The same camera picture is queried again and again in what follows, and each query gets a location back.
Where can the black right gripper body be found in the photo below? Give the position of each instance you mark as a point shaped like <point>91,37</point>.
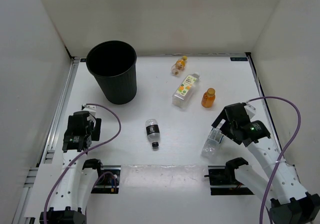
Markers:
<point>231,123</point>

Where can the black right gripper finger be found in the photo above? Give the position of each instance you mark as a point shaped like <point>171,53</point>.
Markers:
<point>228,129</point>
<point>220,120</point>

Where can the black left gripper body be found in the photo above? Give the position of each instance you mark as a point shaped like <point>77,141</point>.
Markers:
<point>70,126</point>

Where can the orange juice bottle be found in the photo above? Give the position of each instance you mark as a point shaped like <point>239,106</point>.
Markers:
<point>208,98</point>

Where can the crushed clear bottle blue label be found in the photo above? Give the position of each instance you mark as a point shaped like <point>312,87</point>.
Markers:
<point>212,143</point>

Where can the clear bottle orange fruit label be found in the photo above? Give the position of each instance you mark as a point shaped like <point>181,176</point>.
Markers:
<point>181,97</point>

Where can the clear bottle black label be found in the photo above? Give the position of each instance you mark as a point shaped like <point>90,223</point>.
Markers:
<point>153,133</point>

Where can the small clear bottle yellow cap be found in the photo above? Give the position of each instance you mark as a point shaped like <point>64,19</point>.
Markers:
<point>179,66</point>

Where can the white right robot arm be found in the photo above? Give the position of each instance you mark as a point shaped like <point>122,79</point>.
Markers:
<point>282,194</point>

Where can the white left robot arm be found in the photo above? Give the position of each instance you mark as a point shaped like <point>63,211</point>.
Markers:
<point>70,196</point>

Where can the black plastic waste bin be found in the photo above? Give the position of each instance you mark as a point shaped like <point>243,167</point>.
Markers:
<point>113,65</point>

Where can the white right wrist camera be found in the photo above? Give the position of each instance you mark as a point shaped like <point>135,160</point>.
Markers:
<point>250,110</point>

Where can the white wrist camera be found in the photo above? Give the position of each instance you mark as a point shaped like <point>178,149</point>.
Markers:
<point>91,108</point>
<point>250,110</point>

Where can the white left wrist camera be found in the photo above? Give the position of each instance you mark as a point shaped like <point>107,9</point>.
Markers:
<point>91,108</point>

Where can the aluminium frame rail left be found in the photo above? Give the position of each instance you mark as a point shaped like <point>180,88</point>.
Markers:
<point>50,144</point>

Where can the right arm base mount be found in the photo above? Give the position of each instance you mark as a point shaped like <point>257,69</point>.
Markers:
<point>220,185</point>

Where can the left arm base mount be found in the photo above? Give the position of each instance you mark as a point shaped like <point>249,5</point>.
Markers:
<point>106,184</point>

